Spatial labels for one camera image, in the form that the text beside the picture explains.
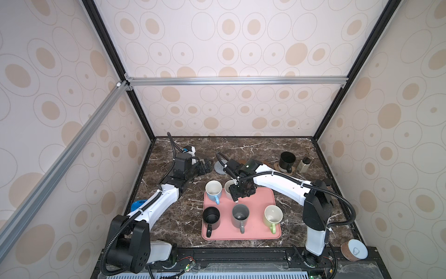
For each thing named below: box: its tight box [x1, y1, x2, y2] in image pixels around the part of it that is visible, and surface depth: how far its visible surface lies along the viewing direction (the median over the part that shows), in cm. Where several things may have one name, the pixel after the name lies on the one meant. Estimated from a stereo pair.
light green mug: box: [263, 204, 284, 235], surface depth 80 cm
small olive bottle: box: [297, 156, 312, 174], surface depth 100 cm
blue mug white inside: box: [204, 179, 223, 206], surface depth 87 cm
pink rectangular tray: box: [202, 187, 282, 241], surface depth 85 cm
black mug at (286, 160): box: [278, 151, 297, 174], surface depth 99 cm
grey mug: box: [231, 203, 250, 235], surface depth 78 cm
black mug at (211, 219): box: [202, 206, 221, 238], surface depth 80 cm
